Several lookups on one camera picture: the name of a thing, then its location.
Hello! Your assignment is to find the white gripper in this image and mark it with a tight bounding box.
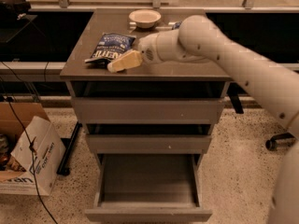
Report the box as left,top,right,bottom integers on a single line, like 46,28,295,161
107,34,162,73

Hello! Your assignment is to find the blue Kettle chip bag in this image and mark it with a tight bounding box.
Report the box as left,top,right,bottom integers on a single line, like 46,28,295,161
84,33,135,68

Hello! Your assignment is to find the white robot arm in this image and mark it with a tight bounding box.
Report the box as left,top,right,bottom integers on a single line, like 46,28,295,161
107,15,299,224

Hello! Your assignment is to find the grey drawer cabinet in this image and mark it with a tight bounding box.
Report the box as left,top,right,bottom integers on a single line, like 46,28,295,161
59,7,237,156

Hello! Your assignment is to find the grey top drawer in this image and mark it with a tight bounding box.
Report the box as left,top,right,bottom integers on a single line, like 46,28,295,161
71,97,224,124

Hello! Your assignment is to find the grey middle drawer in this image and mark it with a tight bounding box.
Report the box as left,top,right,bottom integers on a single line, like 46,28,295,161
86,134,211,154

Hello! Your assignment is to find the grey open bottom drawer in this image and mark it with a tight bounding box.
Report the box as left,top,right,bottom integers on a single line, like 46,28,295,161
85,154,212,222

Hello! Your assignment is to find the black bag on desk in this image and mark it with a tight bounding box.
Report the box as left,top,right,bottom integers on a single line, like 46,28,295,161
0,0,31,21

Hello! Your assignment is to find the white ceramic bowl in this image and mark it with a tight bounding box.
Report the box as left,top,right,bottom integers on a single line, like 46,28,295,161
129,9,162,29

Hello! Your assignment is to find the blue soda can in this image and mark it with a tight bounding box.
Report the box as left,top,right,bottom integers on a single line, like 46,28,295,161
172,21,182,30

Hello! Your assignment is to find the black desk leg right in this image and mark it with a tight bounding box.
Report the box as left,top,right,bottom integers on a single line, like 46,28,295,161
227,83,244,114

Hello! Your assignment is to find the black desk leg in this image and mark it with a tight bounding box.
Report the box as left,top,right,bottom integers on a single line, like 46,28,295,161
227,83,244,114
57,122,82,176

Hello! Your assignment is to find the black desk leg left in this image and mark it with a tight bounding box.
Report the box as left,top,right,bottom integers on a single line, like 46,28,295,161
57,122,82,176

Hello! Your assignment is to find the open cardboard box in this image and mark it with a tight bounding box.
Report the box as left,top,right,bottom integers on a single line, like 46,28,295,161
0,103,65,196

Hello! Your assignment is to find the black office chair base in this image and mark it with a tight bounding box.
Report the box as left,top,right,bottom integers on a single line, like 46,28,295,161
265,133,293,151

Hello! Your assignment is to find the black cable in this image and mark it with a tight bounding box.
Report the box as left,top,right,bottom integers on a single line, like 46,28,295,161
0,62,59,224

